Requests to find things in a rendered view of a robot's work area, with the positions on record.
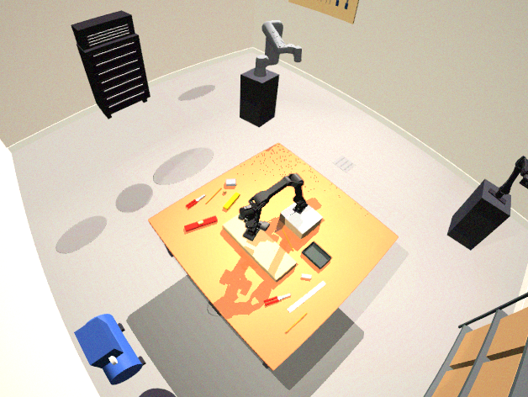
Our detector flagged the white flat bar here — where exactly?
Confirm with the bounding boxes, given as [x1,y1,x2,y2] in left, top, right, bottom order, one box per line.
[287,281,326,313]

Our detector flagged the red rectangular block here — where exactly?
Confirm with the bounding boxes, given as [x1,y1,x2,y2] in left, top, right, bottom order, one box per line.
[184,216,218,232]

